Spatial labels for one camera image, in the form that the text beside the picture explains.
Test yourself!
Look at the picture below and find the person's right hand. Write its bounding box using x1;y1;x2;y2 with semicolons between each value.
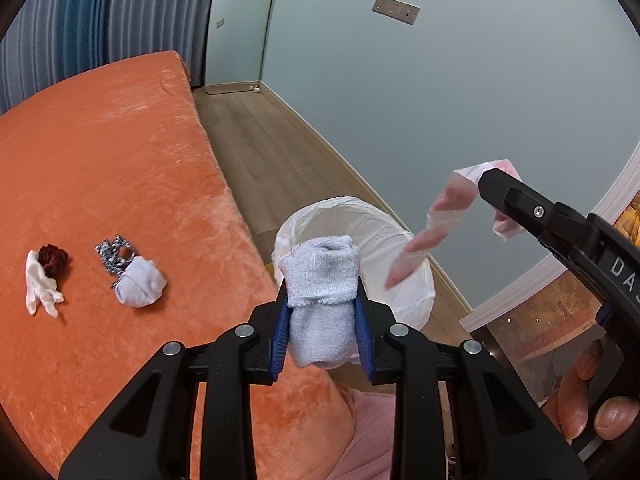
545;339;640;442

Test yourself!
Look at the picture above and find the trash bin with white liner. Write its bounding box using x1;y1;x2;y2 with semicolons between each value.
272;196;435;372

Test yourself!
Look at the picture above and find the wall socket panel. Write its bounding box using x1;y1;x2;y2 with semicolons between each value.
372;0;421;26

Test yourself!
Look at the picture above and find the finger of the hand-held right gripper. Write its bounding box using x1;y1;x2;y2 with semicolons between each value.
477;167;602;262

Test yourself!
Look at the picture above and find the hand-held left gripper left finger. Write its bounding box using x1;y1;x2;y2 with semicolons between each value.
59;280;292;480

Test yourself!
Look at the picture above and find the pink and white plastic wrapper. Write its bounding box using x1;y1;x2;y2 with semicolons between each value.
385;159;525;290

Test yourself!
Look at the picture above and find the grey curtain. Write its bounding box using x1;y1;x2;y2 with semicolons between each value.
0;0;57;115
95;0;222;87

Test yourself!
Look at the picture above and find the white glove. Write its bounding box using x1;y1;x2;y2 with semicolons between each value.
25;251;65;318

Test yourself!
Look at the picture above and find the standing mirror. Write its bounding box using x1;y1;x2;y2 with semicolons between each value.
192;0;282;97

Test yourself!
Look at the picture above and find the white smooth sock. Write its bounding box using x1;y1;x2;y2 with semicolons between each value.
115;256;167;307

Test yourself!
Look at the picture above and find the white terry sock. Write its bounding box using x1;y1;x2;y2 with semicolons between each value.
282;235;361;368

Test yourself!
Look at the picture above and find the orange plush blanket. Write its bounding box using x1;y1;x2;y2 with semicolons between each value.
0;50;357;480

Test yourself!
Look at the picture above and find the black and white scrunchie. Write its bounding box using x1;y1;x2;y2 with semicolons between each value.
95;234;137;291

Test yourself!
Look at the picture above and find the white door frame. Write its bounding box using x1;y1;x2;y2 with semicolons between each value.
459;145;640;332

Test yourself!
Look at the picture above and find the dark red scrunchie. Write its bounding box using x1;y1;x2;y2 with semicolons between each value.
39;244;71;279

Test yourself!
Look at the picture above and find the blue curtain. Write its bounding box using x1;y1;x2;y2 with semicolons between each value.
30;0;117;97

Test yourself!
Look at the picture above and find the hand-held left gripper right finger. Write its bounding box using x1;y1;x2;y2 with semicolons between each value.
352;280;589;480

